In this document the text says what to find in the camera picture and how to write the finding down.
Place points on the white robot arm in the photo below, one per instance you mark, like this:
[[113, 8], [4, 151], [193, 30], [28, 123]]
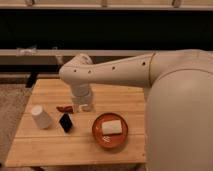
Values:
[[179, 106]]

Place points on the black eraser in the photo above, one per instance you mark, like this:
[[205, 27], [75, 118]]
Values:
[[66, 122]]

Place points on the white block on plate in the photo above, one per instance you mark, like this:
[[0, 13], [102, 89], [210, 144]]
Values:
[[112, 127]]

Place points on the light wooden shelf rail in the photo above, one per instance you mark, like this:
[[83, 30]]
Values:
[[55, 56]]

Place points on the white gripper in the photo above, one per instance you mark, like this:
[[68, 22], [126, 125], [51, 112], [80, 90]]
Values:
[[82, 98]]

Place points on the orange round plate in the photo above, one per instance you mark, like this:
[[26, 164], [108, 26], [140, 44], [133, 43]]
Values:
[[113, 140]]

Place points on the red-brown small object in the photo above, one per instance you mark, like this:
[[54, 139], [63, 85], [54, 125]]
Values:
[[65, 109]]

